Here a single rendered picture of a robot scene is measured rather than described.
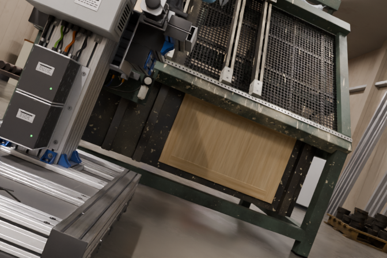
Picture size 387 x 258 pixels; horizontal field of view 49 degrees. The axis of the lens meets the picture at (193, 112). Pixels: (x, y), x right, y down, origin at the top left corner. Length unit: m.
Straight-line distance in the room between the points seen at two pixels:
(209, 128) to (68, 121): 1.48
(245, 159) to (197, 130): 0.42
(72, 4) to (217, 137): 1.76
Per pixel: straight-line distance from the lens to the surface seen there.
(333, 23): 3.90
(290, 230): 3.11
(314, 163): 6.81
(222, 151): 3.06
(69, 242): 1.07
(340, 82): 3.52
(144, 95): 2.64
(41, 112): 1.59
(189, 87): 2.76
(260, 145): 3.14
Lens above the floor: 0.57
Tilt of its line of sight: 2 degrees up
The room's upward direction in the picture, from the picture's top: 22 degrees clockwise
